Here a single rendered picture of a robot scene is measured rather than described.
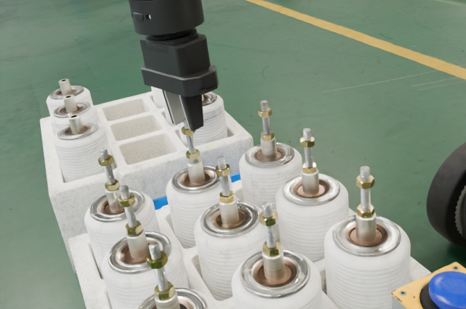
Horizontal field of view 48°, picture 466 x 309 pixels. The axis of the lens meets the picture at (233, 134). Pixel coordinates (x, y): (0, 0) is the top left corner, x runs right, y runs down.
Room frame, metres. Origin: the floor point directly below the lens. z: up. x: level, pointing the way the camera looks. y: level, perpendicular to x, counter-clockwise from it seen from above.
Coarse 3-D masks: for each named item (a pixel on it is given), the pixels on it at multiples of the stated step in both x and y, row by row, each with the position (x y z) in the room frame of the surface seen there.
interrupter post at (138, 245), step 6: (126, 234) 0.51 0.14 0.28; (138, 234) 0.50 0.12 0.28; (144, 234) 0.51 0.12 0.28; (132, 240) 0.50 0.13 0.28; (138, 240) 0.50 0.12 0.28; (144, 240) 0.50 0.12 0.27; (132, 246) 0.50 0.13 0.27; (138, 246) 0.50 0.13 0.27; (144, 246) 0.50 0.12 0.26; (132, 252) 0.50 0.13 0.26; (138, 252) 0.50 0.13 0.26; (144, 252) 0.50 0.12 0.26; (138, 258) 0.50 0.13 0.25
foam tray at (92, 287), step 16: (240, 192) 0.74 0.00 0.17; (160, 224) 0.66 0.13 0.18; (80, 240) 0.65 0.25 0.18; (176, 240) 0.62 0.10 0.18; (80, 256) 0.61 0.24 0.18; (192, 256) 0.58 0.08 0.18; (80, 272) 0.58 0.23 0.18; (96, 272) 0.57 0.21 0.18; (192, 272) 0.55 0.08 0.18; (320, 272) 0.52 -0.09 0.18; (416, 272) 0.49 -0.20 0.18; (96, 288) 0.54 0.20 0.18; (192, 288) 0.52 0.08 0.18; (96, 304) 0.51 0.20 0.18; (224, 304) 0.48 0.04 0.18
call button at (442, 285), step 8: (440, 272) 0.32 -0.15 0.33; (448, 272) 0.32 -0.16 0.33; (456, 272) 0.32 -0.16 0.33; (432, 280) 0.32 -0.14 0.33; (440, 280) 0.32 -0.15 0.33; (448, 280) 0.31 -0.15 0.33; (456, 280) 0.31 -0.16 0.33; (464, 280) 0.31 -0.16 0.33; (432, 288) 0.31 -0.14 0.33; (440, 288) 0.31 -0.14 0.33; (448, 288) 0.31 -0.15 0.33; (456, 288) 0.30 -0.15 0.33; (464, 288) 0.30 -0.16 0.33; (432, 296) 0.30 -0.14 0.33; (440, 296) 0.30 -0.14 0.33; (448, 296) 0.30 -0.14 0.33; (456, 296) 0.30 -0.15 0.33; (464, 296) 0.30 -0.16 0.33; (440, 304) 0.30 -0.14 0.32; (448, 304) 0.29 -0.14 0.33; (456, 304) 0.29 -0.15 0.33; (464, 304) 0.29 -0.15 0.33
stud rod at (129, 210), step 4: (120, 188) 0.51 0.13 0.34; (124, 188) 0.51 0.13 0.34; (128, 188) 0.51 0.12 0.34; (120, 192) 0.51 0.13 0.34; (124, 192) 0.50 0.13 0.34; (128, 192) 0.51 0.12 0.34; (124, 196) 0.50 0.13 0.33; (128, 196) 0.51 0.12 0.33; (124, 208) 0.51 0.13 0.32; (128, 208) 0.51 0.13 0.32; (132, 208) 0.51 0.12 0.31; (128, 212) 0.50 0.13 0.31; (132, 212) 0.51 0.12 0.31; (128, 216) 0.51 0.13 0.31; (132, 216) 0.51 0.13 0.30; (128, 220) 0.51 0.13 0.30; (132, 220) 0.50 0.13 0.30; (136, 220) 0.51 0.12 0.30; (128, 224) 0.51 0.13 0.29; (132, 224) 0.51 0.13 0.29; (136, 224) 0.51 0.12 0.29
